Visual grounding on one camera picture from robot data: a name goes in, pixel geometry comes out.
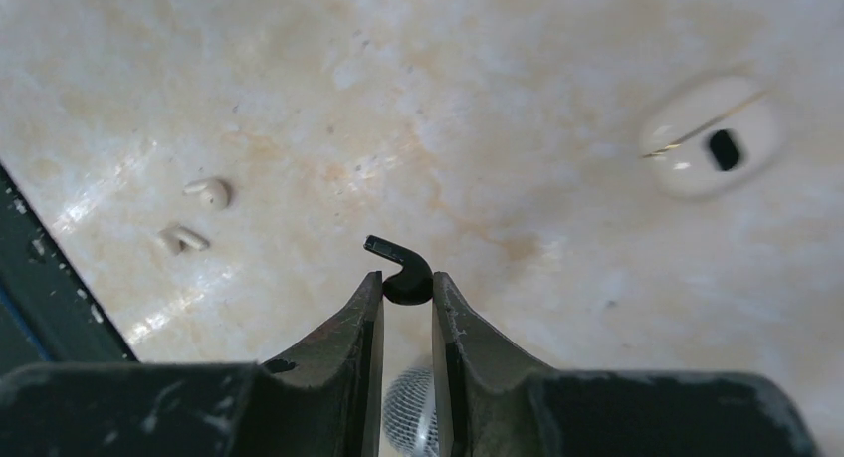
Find cream earbud lower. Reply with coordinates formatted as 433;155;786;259
156;225;210;255

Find black earbud one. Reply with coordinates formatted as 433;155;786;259
363;235;433;306

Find cream earbud charging case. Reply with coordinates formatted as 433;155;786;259
639;75;785;198

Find cream earbud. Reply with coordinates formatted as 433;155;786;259
156;225;210;255
182;177;231;211

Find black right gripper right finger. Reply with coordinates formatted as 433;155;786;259
432;272;818;456

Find cream earbud upper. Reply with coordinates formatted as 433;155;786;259
182;177;231;211

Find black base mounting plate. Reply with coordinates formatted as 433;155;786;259
1;169;137;374

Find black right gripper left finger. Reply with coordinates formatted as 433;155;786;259
1;272;383;456

